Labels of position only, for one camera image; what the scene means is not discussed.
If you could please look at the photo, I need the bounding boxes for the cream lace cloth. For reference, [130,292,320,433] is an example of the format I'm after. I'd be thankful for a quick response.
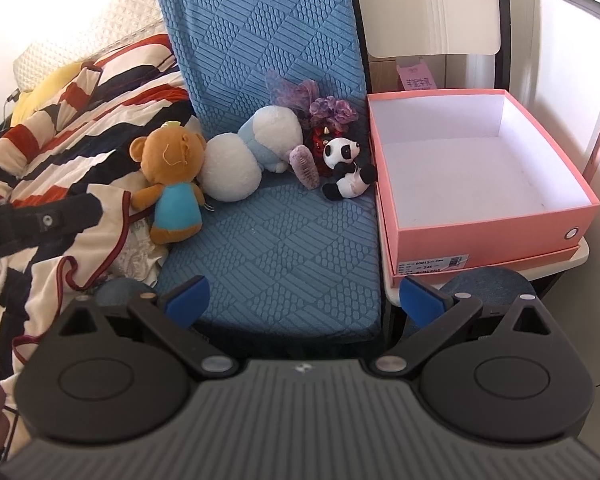
[112,220,168,286]

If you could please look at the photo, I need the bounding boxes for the blue quilted chair cover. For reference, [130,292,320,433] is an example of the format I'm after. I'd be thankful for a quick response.
[150,0,386,346]

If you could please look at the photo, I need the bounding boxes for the panda plush toy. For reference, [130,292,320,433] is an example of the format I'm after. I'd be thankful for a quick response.
[321,137,378,201]

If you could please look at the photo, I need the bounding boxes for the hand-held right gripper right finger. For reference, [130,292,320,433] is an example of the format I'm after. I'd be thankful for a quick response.
[372,276,557,380]

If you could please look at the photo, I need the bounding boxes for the pink paper bag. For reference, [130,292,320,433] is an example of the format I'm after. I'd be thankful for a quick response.
[396,57,448,93]

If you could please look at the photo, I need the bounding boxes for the small red toy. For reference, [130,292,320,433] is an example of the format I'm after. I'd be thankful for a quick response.
[312,127,338,177]

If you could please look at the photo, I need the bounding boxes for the pink cardboard box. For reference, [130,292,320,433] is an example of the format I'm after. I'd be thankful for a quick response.
[367,89,600,268]

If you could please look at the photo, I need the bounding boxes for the striped blanket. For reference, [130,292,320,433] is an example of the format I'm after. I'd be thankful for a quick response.
[0,35,206,391]

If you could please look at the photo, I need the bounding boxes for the white quilted pillow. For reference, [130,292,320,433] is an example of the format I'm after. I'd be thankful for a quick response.
[12,0,168,93]

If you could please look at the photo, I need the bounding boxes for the yellow pillow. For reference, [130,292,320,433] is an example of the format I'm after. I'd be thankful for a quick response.
[10,62,88,128]

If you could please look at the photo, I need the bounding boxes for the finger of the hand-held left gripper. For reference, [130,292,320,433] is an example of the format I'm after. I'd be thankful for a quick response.
[0,194,103,266]

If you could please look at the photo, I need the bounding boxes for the white and blue plush toy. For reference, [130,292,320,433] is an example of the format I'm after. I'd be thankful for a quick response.
[197,105,305,203]

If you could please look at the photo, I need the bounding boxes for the brown teddy bear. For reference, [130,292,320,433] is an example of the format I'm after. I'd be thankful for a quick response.
[129,121,208,246]

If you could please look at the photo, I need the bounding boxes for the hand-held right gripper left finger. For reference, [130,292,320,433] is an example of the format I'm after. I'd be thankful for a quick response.
[56,276,238,381]

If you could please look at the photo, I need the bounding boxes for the purple artificial flowers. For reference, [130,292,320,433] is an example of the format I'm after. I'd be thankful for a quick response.
[265,71,363,133]

